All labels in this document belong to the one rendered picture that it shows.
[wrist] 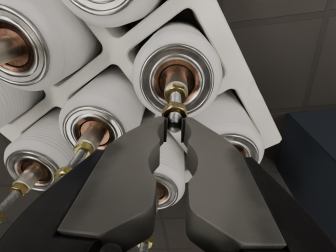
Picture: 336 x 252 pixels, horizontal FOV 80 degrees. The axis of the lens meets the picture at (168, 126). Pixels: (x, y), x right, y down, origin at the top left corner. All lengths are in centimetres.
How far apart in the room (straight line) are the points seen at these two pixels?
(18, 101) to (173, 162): 23
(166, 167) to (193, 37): 17
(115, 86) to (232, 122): 15
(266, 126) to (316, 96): 26
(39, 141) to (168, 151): 18
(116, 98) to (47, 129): 13
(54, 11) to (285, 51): 42
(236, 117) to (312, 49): 31
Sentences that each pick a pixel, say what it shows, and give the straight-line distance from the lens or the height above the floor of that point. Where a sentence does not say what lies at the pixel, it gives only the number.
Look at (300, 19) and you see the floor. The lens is 51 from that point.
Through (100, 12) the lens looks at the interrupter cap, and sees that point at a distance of 21.
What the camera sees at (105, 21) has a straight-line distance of 21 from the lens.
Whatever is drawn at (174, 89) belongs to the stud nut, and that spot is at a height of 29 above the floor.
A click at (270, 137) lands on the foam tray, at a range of 36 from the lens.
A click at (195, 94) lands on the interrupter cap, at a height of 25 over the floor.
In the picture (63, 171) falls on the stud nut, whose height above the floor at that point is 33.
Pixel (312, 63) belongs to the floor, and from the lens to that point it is 55.
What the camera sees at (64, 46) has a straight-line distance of 25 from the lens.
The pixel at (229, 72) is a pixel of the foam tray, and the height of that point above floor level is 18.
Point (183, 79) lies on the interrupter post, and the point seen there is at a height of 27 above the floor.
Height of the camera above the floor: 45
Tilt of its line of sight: 59 degrees down
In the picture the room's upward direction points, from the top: 174 degrees counter-clockwise
